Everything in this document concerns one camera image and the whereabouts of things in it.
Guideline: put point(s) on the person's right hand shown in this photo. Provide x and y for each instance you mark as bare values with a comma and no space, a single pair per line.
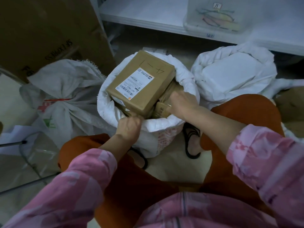
184,104

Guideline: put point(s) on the person's right forearm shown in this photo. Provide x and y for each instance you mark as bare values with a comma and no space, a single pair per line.
213,127

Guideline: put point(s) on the labelled brown cardboard parcel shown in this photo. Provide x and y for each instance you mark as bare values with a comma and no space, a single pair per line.
154,68

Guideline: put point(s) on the metal rod with black tip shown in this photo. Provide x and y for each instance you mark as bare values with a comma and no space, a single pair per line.
11,144

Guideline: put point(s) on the small tan cardboard box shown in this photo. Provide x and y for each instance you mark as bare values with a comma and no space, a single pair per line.
160,112

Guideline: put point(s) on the black sandal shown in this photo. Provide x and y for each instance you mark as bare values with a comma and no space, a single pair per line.
190,132
142,159

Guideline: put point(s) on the person's right fingers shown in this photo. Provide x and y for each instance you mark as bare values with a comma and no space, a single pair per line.
170,102

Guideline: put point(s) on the crumpled white plastic bag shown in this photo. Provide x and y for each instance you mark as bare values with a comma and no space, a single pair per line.
285,86

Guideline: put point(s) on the black right sandal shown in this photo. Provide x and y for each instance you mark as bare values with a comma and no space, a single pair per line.
190,132

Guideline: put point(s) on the pink patterned jacket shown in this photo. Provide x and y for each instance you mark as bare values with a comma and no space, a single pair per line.
71,187

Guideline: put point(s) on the brown taped parcel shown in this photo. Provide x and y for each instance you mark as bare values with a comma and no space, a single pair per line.
172,89

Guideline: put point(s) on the black left sandal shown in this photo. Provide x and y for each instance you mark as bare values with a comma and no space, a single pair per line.
142,159

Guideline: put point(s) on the stuffed white woven sack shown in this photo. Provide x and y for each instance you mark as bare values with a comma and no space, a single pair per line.
232,73

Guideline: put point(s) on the tied white woven sack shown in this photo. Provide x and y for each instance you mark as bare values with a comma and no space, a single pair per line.
64,80

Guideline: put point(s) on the person's left forearm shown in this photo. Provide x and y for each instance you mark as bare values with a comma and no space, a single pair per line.
116,147

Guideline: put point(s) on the clear plastic storage bin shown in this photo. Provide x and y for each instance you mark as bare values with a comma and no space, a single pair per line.
218,18

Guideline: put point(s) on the large brown cardboard box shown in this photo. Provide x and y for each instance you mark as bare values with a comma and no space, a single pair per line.
47,28

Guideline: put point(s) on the clear plastic sheet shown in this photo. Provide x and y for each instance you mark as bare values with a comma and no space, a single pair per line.
40,156

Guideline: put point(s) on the white shelf unit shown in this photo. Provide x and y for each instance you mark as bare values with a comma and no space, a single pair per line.
147,14

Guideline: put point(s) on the white paper sheet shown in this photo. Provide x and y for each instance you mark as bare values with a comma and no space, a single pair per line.
14,137

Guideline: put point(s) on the person's left fingers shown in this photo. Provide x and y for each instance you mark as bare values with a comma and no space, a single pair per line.
133,119

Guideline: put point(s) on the person's left hand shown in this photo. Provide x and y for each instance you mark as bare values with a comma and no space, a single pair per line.
129,130

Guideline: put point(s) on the thin metal rod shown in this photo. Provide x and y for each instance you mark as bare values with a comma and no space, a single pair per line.
28,184

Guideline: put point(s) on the orange trousers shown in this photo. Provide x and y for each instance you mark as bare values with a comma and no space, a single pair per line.
133,185

